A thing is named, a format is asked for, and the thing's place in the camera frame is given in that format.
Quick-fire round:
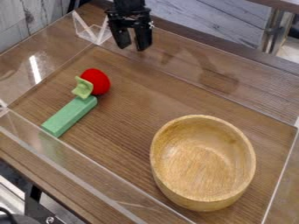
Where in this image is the metal table leg background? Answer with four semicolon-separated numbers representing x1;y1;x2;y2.
261;9;294;55

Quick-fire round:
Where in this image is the wooden bowl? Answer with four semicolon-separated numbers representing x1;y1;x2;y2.
149;115;257;212

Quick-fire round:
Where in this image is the clear acrylic tray enclosure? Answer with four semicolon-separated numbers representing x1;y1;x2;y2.
0;17;299;224

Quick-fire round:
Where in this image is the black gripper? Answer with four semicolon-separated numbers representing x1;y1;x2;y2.
105;0;153;51

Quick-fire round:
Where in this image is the red fruit with green leaf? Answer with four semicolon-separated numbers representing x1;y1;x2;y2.
70;68;110;99

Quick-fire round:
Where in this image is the black table frame leg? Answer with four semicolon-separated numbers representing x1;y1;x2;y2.
24;185;65;224

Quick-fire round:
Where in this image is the green rectangular block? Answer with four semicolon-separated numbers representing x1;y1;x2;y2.
41;95;98;137

